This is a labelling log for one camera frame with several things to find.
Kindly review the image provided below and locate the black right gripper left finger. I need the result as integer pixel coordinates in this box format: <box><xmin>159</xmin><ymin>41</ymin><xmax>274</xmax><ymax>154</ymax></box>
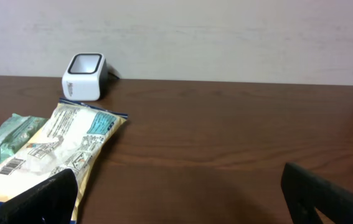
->
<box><xmin>0</xmin><ymin>169</ymin><xmax>78</xmax><ymax>224</ymax></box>

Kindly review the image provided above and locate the cream blue snack bag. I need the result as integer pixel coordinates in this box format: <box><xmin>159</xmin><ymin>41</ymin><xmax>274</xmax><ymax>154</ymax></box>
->
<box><xmin>0</xmin><ymin>98</ymin><xmax>128</xmax><ymax>223</ymax></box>

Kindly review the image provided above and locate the teal green wipes pack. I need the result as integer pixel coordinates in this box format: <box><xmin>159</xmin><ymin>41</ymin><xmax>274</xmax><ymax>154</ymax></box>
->
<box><xmin>0</xmin><ymin>113</ymin><xmax>48</xmax><ymax>163</ymax></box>

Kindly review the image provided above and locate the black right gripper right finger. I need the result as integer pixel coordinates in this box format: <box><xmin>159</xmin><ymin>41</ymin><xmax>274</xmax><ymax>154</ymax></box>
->
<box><xmin>281</xmin><ymin>162</ymin><xmax>353</xmax><ymax>223</ymax></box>

